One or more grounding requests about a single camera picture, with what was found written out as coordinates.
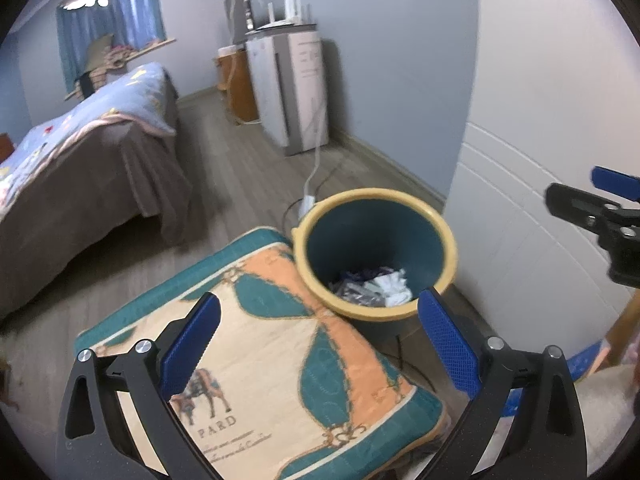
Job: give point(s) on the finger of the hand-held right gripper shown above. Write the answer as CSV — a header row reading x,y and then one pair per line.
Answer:
x,y
575,202
615,179

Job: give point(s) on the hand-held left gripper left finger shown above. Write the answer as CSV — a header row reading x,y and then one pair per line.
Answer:
x,y
192,340

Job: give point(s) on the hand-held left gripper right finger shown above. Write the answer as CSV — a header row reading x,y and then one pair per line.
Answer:
x,y
447,342

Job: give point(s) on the white cloth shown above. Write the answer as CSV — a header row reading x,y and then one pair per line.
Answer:
x,y
392,286

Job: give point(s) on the yellow rimmed teal wastebasket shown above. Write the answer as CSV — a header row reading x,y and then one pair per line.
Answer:
x,y
370,240

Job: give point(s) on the wooden chair leg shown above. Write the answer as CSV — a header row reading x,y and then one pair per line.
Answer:
x,y
622,330

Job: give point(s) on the white wardrobe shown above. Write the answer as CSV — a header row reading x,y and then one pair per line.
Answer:
x,y
525,135

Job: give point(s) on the patterned teal orange cushion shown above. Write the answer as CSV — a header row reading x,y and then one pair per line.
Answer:
x,y
300,360

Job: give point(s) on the beige cloth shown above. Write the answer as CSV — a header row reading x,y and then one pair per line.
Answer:
x,y
607,425

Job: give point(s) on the white power strip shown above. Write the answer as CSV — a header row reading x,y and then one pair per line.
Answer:
x,y
307,205

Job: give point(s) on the bed with grey blanket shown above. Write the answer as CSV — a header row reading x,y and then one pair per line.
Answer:
x,y
100,185

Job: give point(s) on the blue printed quilt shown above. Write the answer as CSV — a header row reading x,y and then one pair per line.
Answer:
x,y
100,110

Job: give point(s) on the wooden cabinet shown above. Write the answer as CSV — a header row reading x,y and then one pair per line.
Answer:
x,y
240,90

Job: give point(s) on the white air purifier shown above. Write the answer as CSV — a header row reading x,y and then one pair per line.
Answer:
x,y
285,90

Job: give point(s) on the wooden bed headboard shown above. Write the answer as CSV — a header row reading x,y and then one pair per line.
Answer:
x,y
5,147

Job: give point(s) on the white box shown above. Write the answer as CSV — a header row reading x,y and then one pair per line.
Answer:
x,y
226,51

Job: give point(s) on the plaid clothes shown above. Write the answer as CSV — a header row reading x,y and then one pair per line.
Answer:
x,y
112,60

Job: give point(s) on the wooden window sill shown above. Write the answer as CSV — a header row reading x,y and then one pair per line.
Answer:
x,y
155,45

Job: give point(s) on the olive pillow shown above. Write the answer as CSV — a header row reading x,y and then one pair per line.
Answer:
x,y
97,50

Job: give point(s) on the blue curtain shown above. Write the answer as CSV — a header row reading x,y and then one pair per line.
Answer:
x,y
130,15

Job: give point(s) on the black monitor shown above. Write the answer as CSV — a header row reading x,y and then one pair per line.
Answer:
x,y
239,10

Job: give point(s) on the white router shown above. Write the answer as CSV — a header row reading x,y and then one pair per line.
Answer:
x,y
287,17

